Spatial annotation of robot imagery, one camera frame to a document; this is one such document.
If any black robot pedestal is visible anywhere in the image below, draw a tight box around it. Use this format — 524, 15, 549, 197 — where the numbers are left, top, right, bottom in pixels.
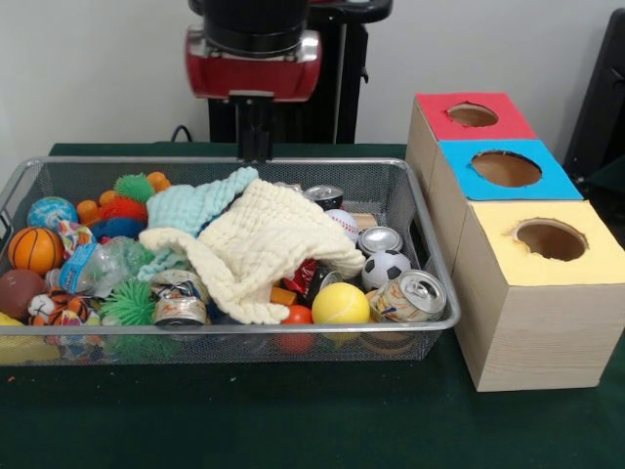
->
187, 0, 395, 144

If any blue green globe ball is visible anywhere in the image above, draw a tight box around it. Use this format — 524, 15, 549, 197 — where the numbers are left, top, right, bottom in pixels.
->
26, 195, 79, 231

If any black upright panel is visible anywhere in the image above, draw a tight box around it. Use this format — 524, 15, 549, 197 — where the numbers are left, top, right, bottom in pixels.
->
561, 7, 625, 185

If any silver drink can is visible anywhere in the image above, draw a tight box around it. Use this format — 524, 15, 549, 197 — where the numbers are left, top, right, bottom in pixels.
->
356, 225, 404, 255

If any light blue knitted cloth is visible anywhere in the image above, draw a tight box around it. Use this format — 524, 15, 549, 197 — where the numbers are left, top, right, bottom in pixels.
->
137, 165, 260, 282

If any wooden box with three holes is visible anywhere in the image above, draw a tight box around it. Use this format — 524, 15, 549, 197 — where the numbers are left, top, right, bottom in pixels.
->
405, 91, 625, 393

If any black and white soccer ball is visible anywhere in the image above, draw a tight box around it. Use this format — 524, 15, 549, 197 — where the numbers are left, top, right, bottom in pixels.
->
360, 249, 412, 292

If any cream knitted cloth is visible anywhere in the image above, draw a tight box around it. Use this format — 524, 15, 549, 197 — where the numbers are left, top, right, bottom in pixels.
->
139, 178, 366, 325

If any dark green tablecloth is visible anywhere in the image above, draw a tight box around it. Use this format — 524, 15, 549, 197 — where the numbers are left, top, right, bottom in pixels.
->
0, 141, 625, 469
583, 155, 625, 231

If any small red ball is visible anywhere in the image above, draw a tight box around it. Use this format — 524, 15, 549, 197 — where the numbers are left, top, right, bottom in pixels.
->
280, 305, 314, 326

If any printed drink can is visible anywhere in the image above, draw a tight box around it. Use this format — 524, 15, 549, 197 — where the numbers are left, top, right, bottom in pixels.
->
369, 269, 448, 323

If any orange mini basketball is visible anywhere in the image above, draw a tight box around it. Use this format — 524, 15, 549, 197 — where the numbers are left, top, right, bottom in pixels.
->
7, 226, 65, 276

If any brown mini football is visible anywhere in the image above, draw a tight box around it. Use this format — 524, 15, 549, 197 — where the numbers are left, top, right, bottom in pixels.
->
0, 268, 46, 321

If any shallow mesh bin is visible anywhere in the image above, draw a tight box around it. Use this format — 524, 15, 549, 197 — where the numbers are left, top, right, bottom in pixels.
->
0, 155, 462, 365

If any yellow tennis ball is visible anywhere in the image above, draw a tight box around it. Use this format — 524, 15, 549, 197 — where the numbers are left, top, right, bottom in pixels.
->
311, 281, 371, 325

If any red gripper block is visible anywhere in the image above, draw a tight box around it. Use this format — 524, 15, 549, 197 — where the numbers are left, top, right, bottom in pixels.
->
184, 27, 323, 163

